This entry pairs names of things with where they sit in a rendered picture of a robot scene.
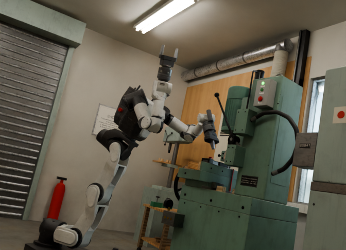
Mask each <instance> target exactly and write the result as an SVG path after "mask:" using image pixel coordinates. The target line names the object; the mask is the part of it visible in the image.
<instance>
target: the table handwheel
mask: <svg viewBox="0 0 346 250"><path fill-rule="evenodd" d="M178 180H179V177H178V173H177V175H176V177H175V181H174V193H175V196H176V198H177V199H178V201H179V199H180V195H179V193H178V192H179V191H181V189H182V188H180V189H178Z"/></svg>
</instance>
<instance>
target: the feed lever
mask: <svg viewBox="0 0 346 250"><path fill-rule="evenodd" d="M214 96H215V97H216V98H217V100H218V103H219V105H220V108H221V110H222V113H223V116H224V118H225V121H226V123H227V126H228V129H229V131H230V134H231V135H230V136H229V137H228V143H229V144H232V145H238V146H241V145H240V144H239V143H240V138H239V137H238V136H236V135H233V133H232V131H231V128H230V125H229V123H228V120H227V117H226V115H225V112H224V110H223V107H222V105H221V102H220V99H219V93H215V94H214Z"/></svg>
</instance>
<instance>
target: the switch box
mask: <svg viewBox="0 0 346 250"><path fill-rule="evenodd" d="M262 82H264V83H265V84H264V86H265V87H261V86H262ZM276 85H277V82H276V81H274V80H272V79H265V80H258V81H257V85H256V91H255V97H254V104H253V106H254V107H256V108H258V109H268V108H273V105H274V98H275V91H276ZM261 88H264V91H263V92H264V93H263V94H260V93H261V91H260V90H261ZM259 96H262V98H263V99H262V101H258V97H259ZM258 102H262V103H258Z"/></svg>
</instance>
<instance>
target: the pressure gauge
mask: <svg viewBox="0 0 346 250"><path fill-rule="evenodd" d="M173 204H174V203H173V201H172V200H170V199H165V200H164V202H163V206H164V208H167V210H168V211H170V209H171V208H172V207H173Z"/></svg>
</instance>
